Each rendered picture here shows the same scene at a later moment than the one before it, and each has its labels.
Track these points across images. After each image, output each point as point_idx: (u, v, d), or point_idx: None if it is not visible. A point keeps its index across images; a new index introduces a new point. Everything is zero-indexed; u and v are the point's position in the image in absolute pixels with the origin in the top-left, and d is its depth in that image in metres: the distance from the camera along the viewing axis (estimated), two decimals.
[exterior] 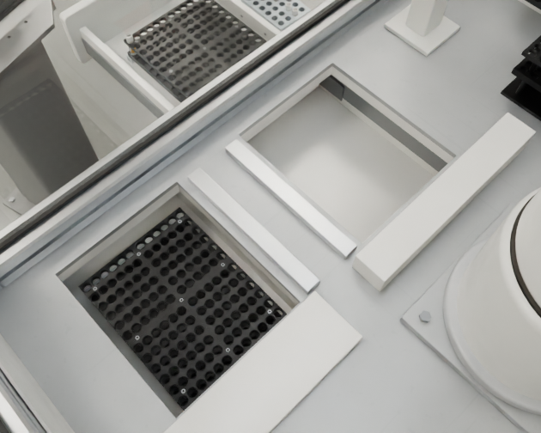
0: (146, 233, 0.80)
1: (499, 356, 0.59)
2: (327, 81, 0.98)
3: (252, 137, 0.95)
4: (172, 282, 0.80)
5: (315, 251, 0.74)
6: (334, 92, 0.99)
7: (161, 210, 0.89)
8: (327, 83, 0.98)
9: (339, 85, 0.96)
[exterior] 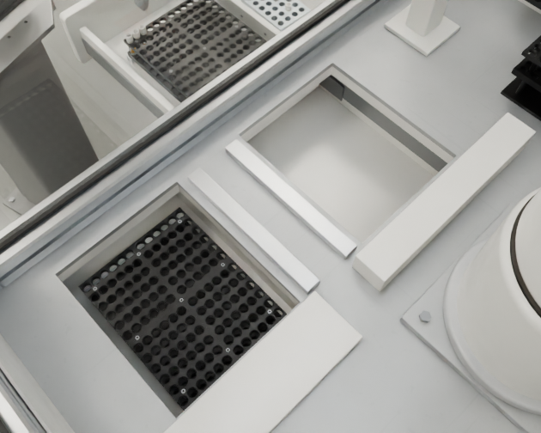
0: (146, 233, 0.80)
1: (499, 356, 0.59)
2: (327, 81, 0.98)
3: (252, 137, 0.95)
4: (172, 282, 0.80)
5: (315, 251, 0.74)
6: (334, 92, 0.99)
7: (161, 210, 0.89)
8: (327, 83, 0.98)
9: (339, 85, 0.96)
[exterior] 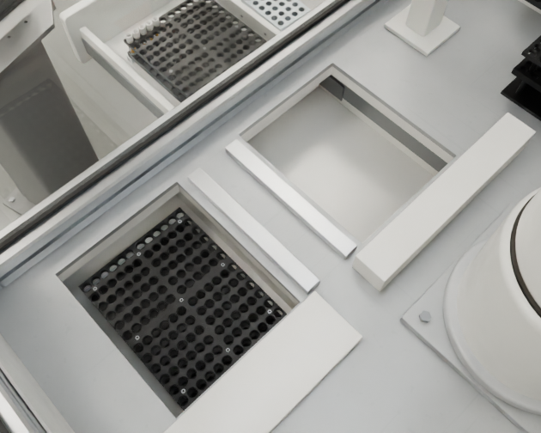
0: (146, 233, 0.80)
1: (499, 356, 0.59)
2: (327, 81, 0.98)
3: (252, 137, 0.95)
4: (172, 282, 0.80)
5: (315, 251, 0.74)
6: (334, 92, 0.99)
7: (161, 210, 0.89)
8: (327, 83, 0.98)
9: (339, 85, 0.96)
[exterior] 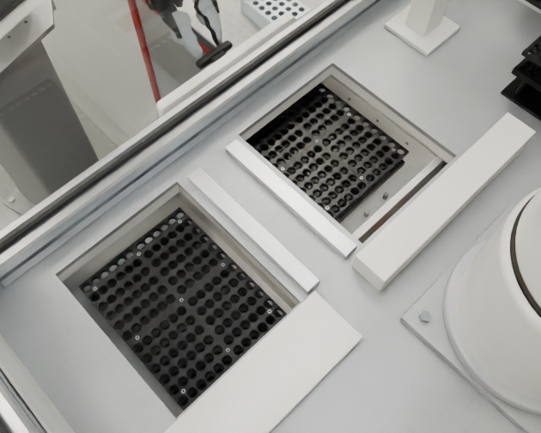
0: (146, 233, 0.80)
1: (499, 356, 0.59)
2: None
3: None
4: (172, 282, 0.80)
5: (315, 251, 0.74)
6: None
7: (161, 210, 0.89)
8: None
9: None
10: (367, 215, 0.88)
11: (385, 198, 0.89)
